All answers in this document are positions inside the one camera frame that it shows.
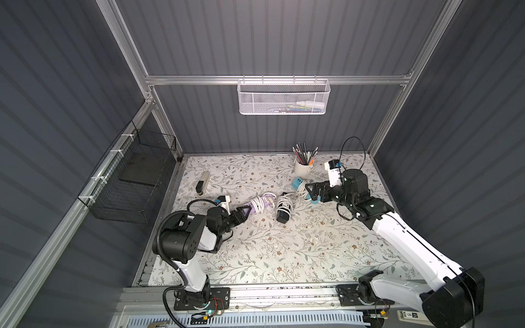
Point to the white label device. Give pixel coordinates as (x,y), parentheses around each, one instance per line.
(411,316)

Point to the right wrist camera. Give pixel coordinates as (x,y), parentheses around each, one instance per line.
(333,169)

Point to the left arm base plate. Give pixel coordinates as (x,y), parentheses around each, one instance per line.
(208,299)

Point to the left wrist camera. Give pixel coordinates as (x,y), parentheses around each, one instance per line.
(224,201)

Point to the black wire basket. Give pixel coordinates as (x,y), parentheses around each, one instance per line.
(131,187)

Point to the teal power strip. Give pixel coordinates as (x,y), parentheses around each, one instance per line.
(298,186)

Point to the white pen cup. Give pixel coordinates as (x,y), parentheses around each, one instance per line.
(303,171)

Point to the beige black stapler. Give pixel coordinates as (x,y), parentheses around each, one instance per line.
(202,183)

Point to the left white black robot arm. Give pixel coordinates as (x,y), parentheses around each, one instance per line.
(182,234)

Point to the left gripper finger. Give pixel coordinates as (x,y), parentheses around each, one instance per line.
(243,211)
(240,220)

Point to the white slotted cable duct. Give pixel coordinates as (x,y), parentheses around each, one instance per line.
(309,318)

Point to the black power strip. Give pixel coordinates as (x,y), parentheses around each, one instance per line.
(284,208)

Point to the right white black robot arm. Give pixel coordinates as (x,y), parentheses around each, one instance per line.
(449,295)

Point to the purple power strip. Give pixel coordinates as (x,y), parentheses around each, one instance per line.
(261,202)

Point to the white wire mesh basket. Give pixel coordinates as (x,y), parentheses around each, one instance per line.
(258,97)

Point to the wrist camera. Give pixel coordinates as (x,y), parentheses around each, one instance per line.
(333,169)
(224,201)

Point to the markers in white basket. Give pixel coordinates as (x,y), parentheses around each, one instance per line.
(301,107)

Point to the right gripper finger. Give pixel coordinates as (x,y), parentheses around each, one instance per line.
(315,195)
(314,186)

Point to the floral table mat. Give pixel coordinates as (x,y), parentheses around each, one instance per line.
(316,245)

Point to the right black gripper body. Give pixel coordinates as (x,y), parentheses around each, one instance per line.
(321,190)

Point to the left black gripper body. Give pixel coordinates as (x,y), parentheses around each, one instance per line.
(236,216)

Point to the bundle of pens and pencils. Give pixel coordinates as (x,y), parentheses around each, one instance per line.
(304,155)

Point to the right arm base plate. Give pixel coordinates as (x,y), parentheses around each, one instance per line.
(356,295)

